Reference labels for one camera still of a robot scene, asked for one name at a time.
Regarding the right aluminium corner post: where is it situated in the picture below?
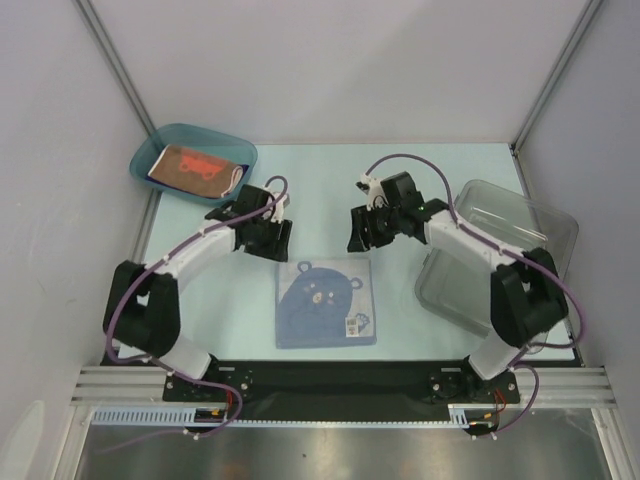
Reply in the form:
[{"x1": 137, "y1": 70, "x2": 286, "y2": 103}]
[{"x1": 510, "y1": 0, "x2": 606, "y2": 151}]

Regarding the clear plastic bin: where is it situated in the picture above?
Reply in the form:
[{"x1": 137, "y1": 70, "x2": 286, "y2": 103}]
[{"x1": 414, "y1": 180, "x2": 579, "y2": 338}]

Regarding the left aluminium corner post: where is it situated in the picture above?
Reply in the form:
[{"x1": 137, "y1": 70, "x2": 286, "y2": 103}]
[{"x1": 72, "y1": 0, "x2": 156, "y2": 136}]

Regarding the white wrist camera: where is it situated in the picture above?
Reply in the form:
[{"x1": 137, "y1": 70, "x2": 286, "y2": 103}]
[
  {"x1": 356, "y1": 173, "x2": 388, "y2": 211},
  {"x1": 265, "y1": 192, "x2": 290, "y2": 224}
]

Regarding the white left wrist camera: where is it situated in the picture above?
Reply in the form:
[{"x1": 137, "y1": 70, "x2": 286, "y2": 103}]
[{"x1": 265, "y1": 192, "x2": 290, "y2": 224}]

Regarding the aluminium rail frame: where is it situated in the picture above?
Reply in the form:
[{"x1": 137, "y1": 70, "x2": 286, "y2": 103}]
[{"x1": 55, "y1": 367, "x2": 634, "y2": 479}]

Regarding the teal plastic bin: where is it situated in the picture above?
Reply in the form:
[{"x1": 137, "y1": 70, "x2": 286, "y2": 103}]
[{"x1": 129, "y1": 123, "x2": 258, "y2": 207}]

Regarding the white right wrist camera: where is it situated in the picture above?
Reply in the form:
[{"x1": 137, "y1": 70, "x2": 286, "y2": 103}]
[{"x1": 356, "y1": 173, "x2": 388, "y2": 211}]

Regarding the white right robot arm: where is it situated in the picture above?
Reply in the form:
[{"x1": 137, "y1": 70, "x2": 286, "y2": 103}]
[{"x1": 347, "y1": 172, "x2": 568, "y2": 402}]

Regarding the orange towel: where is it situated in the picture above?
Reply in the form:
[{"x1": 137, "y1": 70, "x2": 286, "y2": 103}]
[{"x1": 147, "y1": 145, "x2": 245, "y2": 199}]

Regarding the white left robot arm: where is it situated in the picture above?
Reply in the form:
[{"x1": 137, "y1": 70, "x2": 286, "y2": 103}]
[{"x1": 103, "y1": 176, "x2": 293, "y2": 400}]

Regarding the aluminium corner post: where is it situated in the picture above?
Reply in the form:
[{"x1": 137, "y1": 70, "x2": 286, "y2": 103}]
[
  {"x1": 72, "y1": 0, "x2": 156, "y2": 136},
  {"x1": 510, "y1": 0, "x2": 606, "y2": 151}
]

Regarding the grey slotted cable duct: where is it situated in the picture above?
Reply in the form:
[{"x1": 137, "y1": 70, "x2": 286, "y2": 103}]
[{"x1": 91, "y1": 405, "x2": 489, "y2": 429}]

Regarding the light blue towel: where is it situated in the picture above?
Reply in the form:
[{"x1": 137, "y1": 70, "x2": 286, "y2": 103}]
[{"x1": 275, "y1": 258, "x2": 377, "y2": 349}]

